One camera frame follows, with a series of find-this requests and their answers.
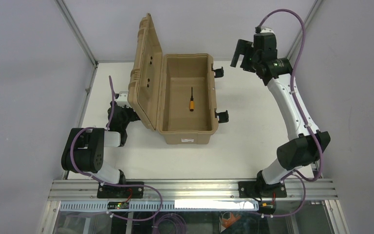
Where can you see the white slotted cable duct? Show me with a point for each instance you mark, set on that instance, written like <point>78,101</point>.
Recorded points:
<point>180,205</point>

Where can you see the upper black case latch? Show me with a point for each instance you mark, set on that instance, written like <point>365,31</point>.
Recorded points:
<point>218,73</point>

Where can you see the orange handled screwdriver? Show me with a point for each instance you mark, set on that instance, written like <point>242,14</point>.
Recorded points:
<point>191,102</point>

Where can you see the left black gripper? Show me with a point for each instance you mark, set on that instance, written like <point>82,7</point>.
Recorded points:
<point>121,114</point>

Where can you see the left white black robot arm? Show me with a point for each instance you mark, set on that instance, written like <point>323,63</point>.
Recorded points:
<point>84,149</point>

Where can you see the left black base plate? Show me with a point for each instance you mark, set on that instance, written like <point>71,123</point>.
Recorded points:
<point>119,190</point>

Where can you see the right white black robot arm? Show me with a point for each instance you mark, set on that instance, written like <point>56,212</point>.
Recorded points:
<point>306,142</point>

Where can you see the aluminium mounting rail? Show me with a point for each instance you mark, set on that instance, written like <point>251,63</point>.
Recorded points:
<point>172,189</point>

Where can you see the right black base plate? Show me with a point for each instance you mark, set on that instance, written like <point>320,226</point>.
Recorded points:
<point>255,189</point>

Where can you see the tan plastic tool case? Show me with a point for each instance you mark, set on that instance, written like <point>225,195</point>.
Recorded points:
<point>160,88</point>

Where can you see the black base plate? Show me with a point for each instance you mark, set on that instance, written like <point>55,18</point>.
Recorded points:
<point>255,189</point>
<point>119,190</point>

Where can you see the orange object under table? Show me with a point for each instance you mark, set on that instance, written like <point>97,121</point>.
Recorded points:
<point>229,218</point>

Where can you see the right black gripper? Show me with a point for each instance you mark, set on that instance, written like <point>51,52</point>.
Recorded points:
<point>245,49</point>

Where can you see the lower black case latch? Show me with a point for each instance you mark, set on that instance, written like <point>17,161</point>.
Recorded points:
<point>222,117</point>

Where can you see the black case latch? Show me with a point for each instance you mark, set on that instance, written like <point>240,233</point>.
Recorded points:
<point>222,117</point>
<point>218,73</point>

